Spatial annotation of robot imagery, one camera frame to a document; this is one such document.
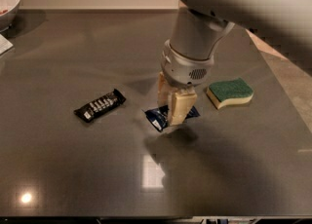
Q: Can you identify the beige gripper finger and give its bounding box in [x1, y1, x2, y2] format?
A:
[168, 87, 197, 126]
[157, 72, 176, 108]

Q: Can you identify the blue rxbar blueberry wrapper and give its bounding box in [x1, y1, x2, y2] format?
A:
[144, 104, 201, 133]

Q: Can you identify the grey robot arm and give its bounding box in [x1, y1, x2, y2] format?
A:
[158, 0, 312, 126]

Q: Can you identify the black rxbar chocolate wrapper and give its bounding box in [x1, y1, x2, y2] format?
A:
[74, 89, 126, 123]

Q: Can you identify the green and yellow sponge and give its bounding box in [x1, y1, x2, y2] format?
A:
[207, 78, 254, 109]

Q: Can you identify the white paper sheet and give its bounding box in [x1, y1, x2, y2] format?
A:
[0, 34, 14, 56]

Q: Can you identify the white bowl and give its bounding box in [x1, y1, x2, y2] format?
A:
[0, 0, 20, 31]

